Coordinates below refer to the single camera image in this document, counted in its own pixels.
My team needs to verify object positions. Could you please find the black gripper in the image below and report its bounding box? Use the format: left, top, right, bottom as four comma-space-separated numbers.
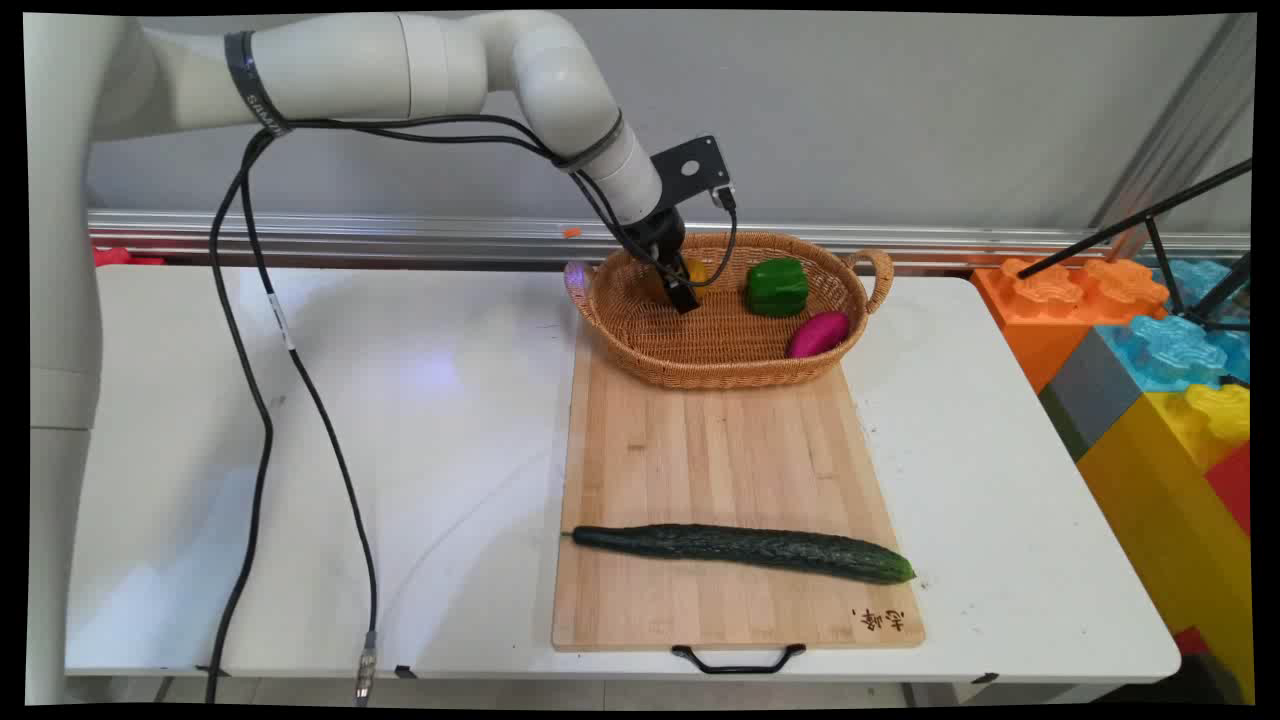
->
622, 207, 700, 316

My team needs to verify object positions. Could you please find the long dark green cucumber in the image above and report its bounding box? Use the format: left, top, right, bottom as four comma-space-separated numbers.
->
562, 523, 917, 586

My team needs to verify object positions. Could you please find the woven wicker basket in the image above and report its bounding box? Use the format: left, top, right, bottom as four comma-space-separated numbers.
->
563, 232, 895, 391

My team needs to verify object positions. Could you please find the green bell pepper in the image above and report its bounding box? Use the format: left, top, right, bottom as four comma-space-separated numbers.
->
744, 257, 811, 319

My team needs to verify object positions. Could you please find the purple toy eggplant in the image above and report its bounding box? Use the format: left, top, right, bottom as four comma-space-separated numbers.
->
786, 311, 851, 360

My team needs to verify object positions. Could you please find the bamboo cutting board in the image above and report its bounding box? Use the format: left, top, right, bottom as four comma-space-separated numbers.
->
551, 325, 926, 653

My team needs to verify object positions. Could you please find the orange giant building block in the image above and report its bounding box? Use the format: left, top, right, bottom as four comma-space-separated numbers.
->
972, 257, 1171, 393

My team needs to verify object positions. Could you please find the grey giant building block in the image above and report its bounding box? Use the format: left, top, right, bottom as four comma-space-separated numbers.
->
1038, 328, 1146, 462

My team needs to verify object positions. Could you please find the black tripod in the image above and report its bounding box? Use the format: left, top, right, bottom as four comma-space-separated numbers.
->
1018, 158, 1254, 333

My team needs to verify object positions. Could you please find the blue giant building block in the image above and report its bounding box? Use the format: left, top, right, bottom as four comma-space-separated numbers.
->
1095, 258, 1253, 391

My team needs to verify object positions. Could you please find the yellow giant building block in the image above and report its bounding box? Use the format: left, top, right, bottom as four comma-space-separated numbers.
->
1078, 384, 1256, 704

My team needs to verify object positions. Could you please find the red giant building block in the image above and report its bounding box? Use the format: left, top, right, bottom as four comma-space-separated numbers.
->
1204, 443, 1253, 538

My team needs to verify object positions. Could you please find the thin black camera cable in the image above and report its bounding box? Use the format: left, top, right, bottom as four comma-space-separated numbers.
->
572, 168, 740, 291

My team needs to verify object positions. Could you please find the black camera mounting plate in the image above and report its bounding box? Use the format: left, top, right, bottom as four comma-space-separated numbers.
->
650, 135, 732, 197

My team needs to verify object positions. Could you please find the aluminium rail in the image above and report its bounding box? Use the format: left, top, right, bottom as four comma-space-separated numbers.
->
88, 209, 1251, 273

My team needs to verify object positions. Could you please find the black cutting board handle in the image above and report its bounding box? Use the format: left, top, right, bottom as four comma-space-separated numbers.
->
671, 643, 807, 676

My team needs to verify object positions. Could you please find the black cable with metal connector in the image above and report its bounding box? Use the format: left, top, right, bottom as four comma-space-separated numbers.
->
238, 118, 641, 706

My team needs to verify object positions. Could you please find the thick black cable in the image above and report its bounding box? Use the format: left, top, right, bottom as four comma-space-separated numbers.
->
205, 115, 561, 704

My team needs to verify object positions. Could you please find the black velcro strap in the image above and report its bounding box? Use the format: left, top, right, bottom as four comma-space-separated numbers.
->
223, 30, 293, 138

